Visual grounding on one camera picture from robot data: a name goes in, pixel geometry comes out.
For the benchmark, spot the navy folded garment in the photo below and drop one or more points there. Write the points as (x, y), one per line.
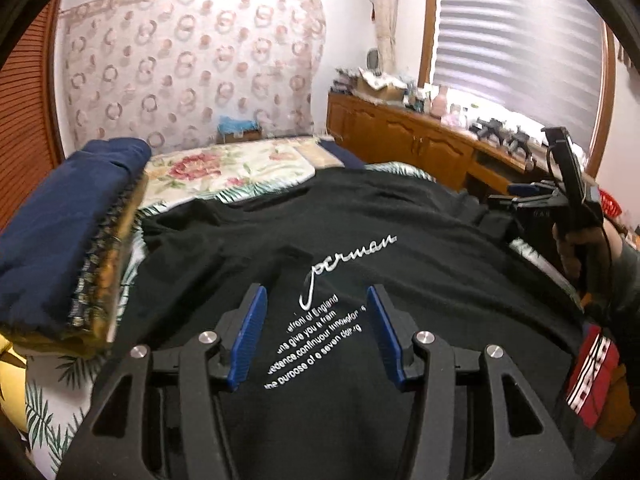
(65, 230)

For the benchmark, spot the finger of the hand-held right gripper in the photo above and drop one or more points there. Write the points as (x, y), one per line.
(505, 201)
(525, 190)

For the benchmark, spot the wooden headboard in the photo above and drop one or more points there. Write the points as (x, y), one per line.
(27, 125)

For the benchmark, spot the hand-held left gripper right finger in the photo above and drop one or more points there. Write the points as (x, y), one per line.
(385, 340)

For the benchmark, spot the patterned folded cloth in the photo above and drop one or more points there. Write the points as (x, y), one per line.
(107, 270)

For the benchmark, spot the cardboard box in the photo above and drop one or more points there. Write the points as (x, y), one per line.
(377, 87)

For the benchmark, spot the red striped garment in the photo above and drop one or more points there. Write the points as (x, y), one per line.
(592, 375)

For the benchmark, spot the pink bottle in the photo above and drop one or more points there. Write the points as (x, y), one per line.
(441, 102)

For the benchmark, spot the navy blanket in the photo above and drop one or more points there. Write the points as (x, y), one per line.
(345, 155)

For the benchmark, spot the leaf print blanket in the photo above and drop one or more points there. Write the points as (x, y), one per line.
(55, 400)

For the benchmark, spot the red basket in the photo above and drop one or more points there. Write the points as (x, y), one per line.
(610, 202)

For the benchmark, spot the floral blanket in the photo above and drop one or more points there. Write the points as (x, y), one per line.
(225, 165)

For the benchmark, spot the yellow cloth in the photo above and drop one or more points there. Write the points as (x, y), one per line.
(12, 385)

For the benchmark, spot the orange cloth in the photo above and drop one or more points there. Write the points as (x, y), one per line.
(622, 400)

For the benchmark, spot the person's right hand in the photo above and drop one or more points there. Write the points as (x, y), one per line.
(592, 260)

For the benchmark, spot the beige curtain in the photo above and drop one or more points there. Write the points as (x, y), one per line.
(385, 15)

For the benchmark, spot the wooden cabinet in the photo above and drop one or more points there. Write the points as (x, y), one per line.
(400, 135)

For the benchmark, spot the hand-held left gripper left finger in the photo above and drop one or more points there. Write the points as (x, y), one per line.
(247, 340)

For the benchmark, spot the black printed t-shirt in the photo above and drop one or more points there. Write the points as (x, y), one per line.
(350, 220)

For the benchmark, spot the blue item in box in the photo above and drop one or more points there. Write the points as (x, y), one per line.
(237, 127)

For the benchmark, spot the black tool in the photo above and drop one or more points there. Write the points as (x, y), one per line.
(520, 142)
(487, 129)

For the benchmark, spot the striped window blind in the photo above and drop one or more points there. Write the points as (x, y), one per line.
(510, 35)

